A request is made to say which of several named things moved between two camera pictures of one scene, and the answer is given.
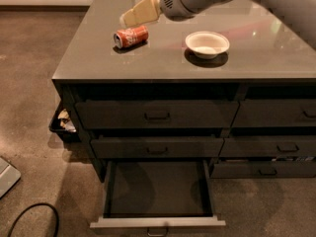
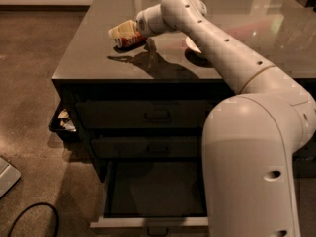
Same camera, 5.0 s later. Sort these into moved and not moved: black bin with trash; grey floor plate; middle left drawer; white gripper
Moved: white gripper
Not moved: black bin with trash; grey floor plate; middle left drawer
